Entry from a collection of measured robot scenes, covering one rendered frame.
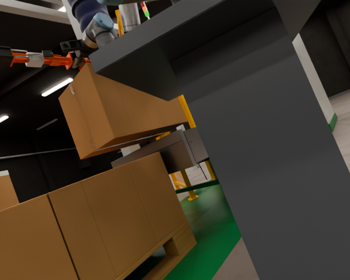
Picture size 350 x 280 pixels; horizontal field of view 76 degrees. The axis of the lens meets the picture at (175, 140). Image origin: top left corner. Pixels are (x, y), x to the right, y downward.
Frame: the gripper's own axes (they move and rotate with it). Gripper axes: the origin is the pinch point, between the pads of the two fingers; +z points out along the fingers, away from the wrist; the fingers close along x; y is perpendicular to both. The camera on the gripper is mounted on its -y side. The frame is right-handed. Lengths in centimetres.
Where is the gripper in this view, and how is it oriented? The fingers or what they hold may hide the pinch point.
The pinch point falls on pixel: (70, 61)
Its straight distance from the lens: 146.4
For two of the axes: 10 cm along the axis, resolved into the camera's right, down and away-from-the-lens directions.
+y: 6.1, -2.1, 7.6
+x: -3.8, -9.3, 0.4
